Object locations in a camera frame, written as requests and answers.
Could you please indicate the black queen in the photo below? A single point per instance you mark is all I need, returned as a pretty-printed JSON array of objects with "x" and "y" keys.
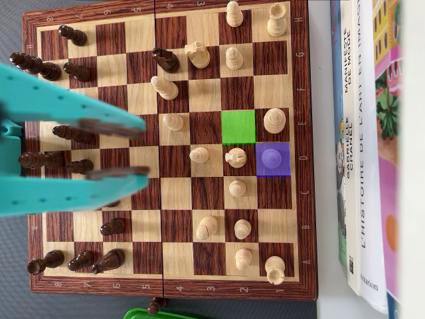
[{"x": 36, "y": 160}]

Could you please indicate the white pawn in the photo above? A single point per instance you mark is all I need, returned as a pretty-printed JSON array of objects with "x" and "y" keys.
[
  {"x": 234, "y": 59},
  {"x": 199, "y": 155},
  {"x": 237, "y": 188},
  {"x": 234, "y": 15},
  {"x": 173, "y": 122},
  {"x": 243, "y": 259},
  {"x": 242, "y": 228}
]

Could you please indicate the white rook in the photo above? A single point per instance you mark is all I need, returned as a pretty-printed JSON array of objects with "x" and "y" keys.
[
  {"x": 275, "y": 270},
  {"x": 277, "y": 21}
]

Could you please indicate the wooden chess board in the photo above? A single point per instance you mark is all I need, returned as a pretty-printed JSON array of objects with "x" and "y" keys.
[{"x": 142, "y": 96}]

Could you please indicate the black rook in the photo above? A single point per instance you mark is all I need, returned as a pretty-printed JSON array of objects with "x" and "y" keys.
[{"x": 46, "y": 262}]

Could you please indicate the dark grey mat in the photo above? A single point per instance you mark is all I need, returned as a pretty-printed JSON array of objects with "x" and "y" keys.
[{"x": 13, "y": 299}]

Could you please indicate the black king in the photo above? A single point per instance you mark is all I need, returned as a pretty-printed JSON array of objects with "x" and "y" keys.
[{"x": 36, "y": 65}]

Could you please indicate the blue book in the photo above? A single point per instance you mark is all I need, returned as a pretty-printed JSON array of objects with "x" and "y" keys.
[{"x": 336, "y": 99}]

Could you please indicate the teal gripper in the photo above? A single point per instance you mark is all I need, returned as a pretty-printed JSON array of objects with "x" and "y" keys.
[{"x": 50, "y": 96}]

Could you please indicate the white Gabrielle Chanel book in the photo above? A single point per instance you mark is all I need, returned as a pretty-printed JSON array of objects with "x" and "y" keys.
[{"x": 352, "y": 216}]

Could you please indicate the white art history book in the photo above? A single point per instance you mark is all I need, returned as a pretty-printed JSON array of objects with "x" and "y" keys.
[{"x": 370, "y": 199}]

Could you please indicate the white bishop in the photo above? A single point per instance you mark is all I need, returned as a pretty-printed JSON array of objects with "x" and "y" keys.
[
  {"x": 206, "y": 228},
  {"x": 164, "y": 88}
]

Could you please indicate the white queen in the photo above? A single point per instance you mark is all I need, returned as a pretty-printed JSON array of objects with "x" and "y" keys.
[{"x": 271, "y": 158}]

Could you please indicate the white knight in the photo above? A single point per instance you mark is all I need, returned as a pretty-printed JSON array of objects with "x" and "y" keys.
[
  {"x": 198, "y": 54},
  {"x": 235, "y": 157}
]

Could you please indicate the colourful pink book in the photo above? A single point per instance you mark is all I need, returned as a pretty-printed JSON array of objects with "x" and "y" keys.
[{"x": 386, "y": 182}]

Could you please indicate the black bishop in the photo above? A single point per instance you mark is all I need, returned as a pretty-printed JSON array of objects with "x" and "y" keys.
[
  {"x": 69, "y": 133},
  {"x": 109, "y": 260}
]

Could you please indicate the green container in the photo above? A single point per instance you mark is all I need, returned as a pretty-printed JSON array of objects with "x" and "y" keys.
[{"x": 142, "y": 315}]

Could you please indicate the black pawn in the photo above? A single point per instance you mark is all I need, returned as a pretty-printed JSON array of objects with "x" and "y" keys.
[
  {"x": 81, "y": 260},
  {"x": 114, "y": 227},
  {"x": 81, "y": 166},
  {"x": 155, "y": 305},
  {"x": 74, "y": 36},
  {"x": 78, "y": 72}
]

